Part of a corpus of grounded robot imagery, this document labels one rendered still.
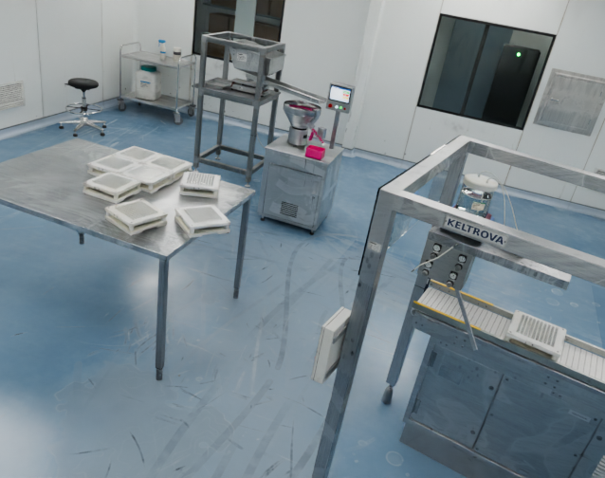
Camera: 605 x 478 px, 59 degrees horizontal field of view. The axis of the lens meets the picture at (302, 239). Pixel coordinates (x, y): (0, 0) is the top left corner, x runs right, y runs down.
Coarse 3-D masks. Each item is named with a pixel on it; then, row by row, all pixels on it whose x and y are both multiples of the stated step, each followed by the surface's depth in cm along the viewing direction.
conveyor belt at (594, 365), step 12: (432, 288) 289; (420, 300) 278; (432, 300) 279; (444, 300) 281; (456, 300) 283; (444, 312) 270; (456, 312) 272; (468, 312) 274; (480, 312) 276; (480, 324) 265; (492, 324) 267; (504, 324) 269; (564, 348) 259; (576, 348) 260; (564, 360) 250; (576, 360) 251; (588, 360) 253; (600, 360) 254; (588, 372) 245; (600, 372) 246
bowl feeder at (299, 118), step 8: (296, 104) 522; (304, 104) 520; (312, 104) 520; (288, 112) 496; (296, 112) 492; (304, 112) 491; (312, 112) 493; (320, 112) 502; (296, 120) 500; (304, 120) 498; (296, 128) 509; (304, 128) 509; (320, 128) 501; (288, 136) 517; (296, 136) 510; (304, 136) 512; (312, 136) 504; (296, 144) 514; (304, 144) 518
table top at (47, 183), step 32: (32, 160) 360; (64, 160) 368; (0, 192) 313; (32, 192) 320; (64, 192) 326; (160, 192) 347; (224, 192) 363; (64, 224) 296; (96, 224) 297; (160, 256) 281
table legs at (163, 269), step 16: (80, 240) 443; (240, 240) 387; (240, 256) 393; (160, 272) 288; (240, 272) 399; (160, 288) 293; (160, 304) 297; (160, 320) 302; (160, 336) 307; (160, 352) 312; (160, 368) 318
